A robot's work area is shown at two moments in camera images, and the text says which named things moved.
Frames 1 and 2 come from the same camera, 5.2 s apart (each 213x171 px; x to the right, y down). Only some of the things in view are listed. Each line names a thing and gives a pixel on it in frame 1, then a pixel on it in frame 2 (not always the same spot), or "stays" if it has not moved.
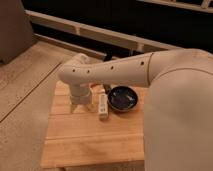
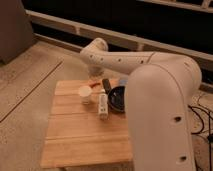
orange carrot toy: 97,84 stays
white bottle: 103,106 stays
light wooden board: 77,137 stays
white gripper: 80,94 → 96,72
